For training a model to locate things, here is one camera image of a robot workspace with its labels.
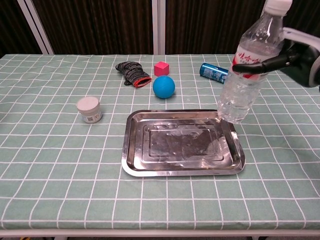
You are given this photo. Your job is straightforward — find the green checkered tablecloth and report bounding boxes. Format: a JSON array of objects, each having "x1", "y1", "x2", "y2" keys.
[{"x1": 0, "y1": 52, "x2": 320, "y2": 231}]

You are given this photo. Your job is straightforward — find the blue ball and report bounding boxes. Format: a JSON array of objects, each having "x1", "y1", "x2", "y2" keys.
[{"x1": 152, "y1": 75, "x2": 176, "y2": 99}]

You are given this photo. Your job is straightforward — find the blue spray bottle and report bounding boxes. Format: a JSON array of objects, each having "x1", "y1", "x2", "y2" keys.
[{"x1": 199, "y1": 62, "x2": 230, "y2": 85}]

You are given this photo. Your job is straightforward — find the pink cube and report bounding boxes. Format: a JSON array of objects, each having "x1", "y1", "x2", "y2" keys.
[{"x1": 153, "y1": 61, "x2": 170, "y2": 77}]

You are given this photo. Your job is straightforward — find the transparent plastic water bottle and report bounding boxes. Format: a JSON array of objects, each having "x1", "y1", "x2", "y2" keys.
[{"x1": 216, "y1": 0, "x2": 293, "y2": 125}]

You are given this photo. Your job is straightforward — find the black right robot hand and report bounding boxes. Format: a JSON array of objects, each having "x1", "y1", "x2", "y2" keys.
[{"x1": 232, "y1": 26, "x2": 320, "y2": 88}]

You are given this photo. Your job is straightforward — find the stainless steel tray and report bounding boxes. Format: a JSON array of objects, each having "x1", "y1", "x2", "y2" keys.
[{"x1": 120, "y1": 108, "x2": 246, "y2": 178}]

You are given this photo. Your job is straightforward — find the small white jar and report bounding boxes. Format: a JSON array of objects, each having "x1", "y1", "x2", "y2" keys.
[{"x1": 76, "y1": 96, "x2": 103, "y2": 124}]

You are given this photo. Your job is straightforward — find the dark striped knit glove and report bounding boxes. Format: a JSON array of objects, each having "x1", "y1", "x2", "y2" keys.
[{"x1": 115, "y1": 61, "x2": 153, "y2": 89}]

